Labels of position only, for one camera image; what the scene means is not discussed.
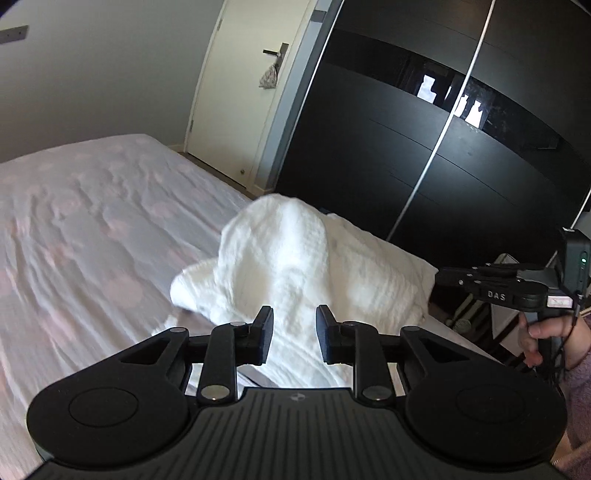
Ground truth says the black cable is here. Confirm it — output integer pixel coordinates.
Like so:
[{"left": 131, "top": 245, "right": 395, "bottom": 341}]
[{"left": 551, "top": 291, "right": 590, "bottom": 385}]

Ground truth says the patterned fabric pouch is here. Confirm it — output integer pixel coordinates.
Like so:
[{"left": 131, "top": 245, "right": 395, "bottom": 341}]
[{"left": 257, "top": 58, "right": 280, "bottom": 90}]

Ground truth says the grey wall strip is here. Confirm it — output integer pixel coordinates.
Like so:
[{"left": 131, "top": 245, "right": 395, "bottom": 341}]
[{"left": 0, "top": 26, "right": 30, "bottom": 45}]

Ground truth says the grey door frame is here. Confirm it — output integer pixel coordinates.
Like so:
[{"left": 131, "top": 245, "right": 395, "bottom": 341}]
[{"left": 248, "top": 0, "right": 345, "bottom": 200}]

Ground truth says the cream door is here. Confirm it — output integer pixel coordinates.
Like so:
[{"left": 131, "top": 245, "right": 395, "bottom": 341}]
[{"left": 185, "top": 0, "right": 320, "bottom": 195}]

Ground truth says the person's right forearm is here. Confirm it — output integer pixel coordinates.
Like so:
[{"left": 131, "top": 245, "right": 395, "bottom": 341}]
[{"left": 549, "top": 318, "right": 591, "bottom": 480}]

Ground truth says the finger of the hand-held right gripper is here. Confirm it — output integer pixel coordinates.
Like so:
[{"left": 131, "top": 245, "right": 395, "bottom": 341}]
[{"left": 435, "top": 263, "right": 546, "bottom": 290}]

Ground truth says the person's right hand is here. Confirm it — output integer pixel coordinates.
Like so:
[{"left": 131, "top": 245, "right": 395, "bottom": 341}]
[{"left": 517, "top": 316, "right": 579, "bottom": 369}]

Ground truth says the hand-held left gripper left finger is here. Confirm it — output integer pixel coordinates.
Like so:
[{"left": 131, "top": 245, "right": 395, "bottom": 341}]
[{"left": 120, "top": 305, "right": 274, "bottom": 408}]

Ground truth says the black wardrobe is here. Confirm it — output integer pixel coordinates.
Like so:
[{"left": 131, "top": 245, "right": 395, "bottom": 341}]
[{"left": 276, "top": 0, "right": 591, "bottom": 280}]

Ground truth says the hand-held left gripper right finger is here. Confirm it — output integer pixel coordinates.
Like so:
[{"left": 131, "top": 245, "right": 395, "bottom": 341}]
[{"left": 315, "top": 304, "right": 466, "bottom": 408}]

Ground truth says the white muslin cloth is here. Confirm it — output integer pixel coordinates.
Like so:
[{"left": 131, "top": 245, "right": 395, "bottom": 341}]
[{"left": 169, "top": 194, "right": 439, "bottom": 389}]

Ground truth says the pink dotted bed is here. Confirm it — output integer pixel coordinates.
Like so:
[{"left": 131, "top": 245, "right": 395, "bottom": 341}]
[{"left": 0, "top": 134, "right": 505, "bottom": 468}]

